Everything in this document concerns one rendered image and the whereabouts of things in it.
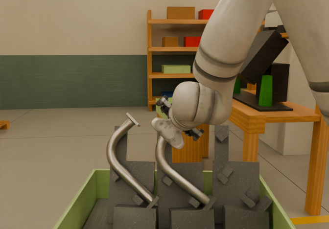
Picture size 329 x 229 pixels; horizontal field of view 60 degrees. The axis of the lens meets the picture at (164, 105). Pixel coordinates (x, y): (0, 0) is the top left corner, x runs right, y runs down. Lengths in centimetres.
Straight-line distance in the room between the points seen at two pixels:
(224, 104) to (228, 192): 56
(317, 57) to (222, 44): 13
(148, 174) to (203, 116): 52
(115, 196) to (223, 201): 35
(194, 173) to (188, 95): 52
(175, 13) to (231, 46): 611
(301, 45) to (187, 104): 22
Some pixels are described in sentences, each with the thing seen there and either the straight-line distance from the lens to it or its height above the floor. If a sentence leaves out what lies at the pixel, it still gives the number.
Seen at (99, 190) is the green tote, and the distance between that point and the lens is 116.
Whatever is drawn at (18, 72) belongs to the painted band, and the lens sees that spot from 736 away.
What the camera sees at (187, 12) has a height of 215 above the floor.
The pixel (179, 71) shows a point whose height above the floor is 90.
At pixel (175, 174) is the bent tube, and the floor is 103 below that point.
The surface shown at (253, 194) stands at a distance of 98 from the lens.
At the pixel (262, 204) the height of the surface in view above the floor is 94.
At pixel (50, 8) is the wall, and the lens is 715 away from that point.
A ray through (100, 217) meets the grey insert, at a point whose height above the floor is 85.
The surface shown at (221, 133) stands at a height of 114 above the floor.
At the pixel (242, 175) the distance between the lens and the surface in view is 98.
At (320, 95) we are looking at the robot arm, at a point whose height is 136.
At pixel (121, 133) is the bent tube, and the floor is 114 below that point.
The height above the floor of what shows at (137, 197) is 96.
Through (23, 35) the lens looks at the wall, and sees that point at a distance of 728.
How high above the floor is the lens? 141
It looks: 11 degrees down
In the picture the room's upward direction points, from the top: straight up
